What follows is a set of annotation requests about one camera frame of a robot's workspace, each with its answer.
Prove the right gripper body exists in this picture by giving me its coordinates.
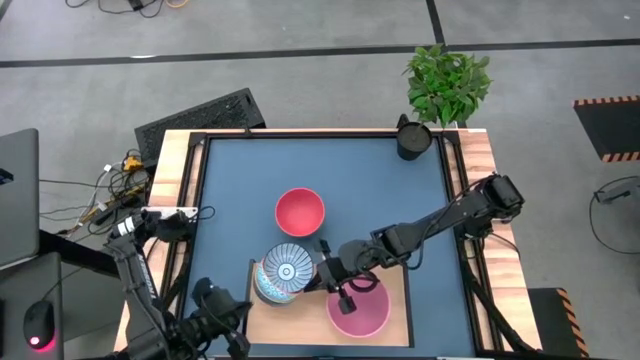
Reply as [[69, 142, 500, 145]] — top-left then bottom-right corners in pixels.
[[303, 255, 352, 296]]

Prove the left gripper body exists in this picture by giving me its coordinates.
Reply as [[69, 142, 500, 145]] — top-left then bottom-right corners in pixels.
[[172, 277, 236, 351]]

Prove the pink plastic bowl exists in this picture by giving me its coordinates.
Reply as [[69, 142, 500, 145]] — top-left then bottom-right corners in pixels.
[[325, 276, 392, 339]]

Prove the light blue patterned ceramic bowl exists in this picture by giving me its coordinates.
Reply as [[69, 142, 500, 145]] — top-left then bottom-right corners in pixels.
[[252, 263, 301, 306]]

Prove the red plastic bowl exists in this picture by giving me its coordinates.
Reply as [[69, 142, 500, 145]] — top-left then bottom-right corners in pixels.
[[274, 187, 327, 238]]

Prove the red patterned ceramic bowl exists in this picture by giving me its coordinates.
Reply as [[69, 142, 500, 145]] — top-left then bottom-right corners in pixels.
[[261, 242, 316, 295]]

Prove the blue-grey table mat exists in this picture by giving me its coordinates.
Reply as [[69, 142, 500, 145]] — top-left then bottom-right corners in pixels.
[[182, 135, 476, 359]]

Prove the white metal plate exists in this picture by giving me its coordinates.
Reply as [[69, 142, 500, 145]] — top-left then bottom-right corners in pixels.
[[141, 205, 200, 220]]

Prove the yellow connector plug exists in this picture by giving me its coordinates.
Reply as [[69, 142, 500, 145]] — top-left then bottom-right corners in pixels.
[[122, 154, 146, 174]]

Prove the black mouse with red light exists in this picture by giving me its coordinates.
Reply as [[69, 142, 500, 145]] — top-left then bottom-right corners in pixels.
[[22, 299, 57, 353]]

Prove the black hazard-striped floor mat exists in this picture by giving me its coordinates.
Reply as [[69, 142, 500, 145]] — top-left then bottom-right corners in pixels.
[[572, 94, 640, 164], [527, 287, 591, 359]]

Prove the grey desk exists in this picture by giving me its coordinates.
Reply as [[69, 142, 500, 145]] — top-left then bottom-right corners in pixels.
[[0, 251, 65, 360]]

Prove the green plant in black pot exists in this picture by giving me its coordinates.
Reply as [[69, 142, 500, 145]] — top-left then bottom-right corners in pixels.
[[397, 43, 494, 162]]

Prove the grey laptop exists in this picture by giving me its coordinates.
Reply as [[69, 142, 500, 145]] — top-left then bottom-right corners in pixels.
[[0, 127, 41, 269]]

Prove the black aluminium table frame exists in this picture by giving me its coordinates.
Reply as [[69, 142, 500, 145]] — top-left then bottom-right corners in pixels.
[[159, 128, 544, 360]]

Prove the black floor cable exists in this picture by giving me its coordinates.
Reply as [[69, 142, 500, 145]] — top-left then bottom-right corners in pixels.
[[588, 174, 640, 256], [64, 0, 166, 19]]

